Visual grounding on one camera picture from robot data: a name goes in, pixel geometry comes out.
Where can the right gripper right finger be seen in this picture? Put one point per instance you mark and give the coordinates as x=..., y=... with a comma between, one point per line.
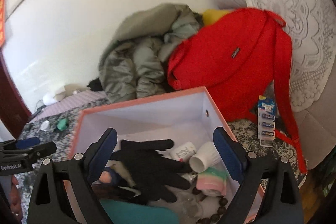
x=281, y=202

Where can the black fur garment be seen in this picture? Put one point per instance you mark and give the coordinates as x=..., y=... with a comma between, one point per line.
x=95, y=85

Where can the yellow cloth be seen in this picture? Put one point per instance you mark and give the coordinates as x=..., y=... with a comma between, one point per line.
x=211, y=16

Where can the small white cap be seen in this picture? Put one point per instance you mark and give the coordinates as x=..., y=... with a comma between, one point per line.
x=45, y=126

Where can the pink green striped sock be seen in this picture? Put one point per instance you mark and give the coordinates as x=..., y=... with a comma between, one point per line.
x=212, y=182

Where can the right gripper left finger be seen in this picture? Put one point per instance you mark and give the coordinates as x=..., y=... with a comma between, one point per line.
x=49, y=202

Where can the white medicine bottle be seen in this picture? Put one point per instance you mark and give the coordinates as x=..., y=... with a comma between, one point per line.
x=183, y=152

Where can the red paper wall sign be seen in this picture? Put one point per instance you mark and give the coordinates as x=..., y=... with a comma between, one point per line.
x=2, y=22

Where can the dark red door frame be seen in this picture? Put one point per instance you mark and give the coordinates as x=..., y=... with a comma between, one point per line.
x=14, y=112

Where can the white lace cushion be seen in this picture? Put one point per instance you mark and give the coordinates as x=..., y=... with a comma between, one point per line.
x=311, y=26

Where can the pink cardboard box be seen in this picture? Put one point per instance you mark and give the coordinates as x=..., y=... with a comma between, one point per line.
x=186, y=115

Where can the green small object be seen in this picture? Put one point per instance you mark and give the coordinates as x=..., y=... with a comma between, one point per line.
x=62, y=124

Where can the teal pouch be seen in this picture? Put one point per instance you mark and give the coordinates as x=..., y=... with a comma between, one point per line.
x=130, y=213

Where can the battery blister pack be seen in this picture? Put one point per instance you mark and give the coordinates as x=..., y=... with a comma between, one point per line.
x=266, y=121

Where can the person's left hand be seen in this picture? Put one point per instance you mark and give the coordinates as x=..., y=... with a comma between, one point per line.
x=15, y=197

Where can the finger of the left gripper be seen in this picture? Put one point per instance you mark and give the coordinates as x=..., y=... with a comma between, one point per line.
x=34, y=147

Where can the olive green jacket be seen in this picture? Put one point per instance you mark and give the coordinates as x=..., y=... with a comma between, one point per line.
x=131, y=65

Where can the black glove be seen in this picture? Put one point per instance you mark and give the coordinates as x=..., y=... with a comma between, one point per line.
x=151, y=172

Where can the red backpack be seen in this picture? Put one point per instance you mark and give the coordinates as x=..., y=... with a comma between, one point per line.
x=236, y=59

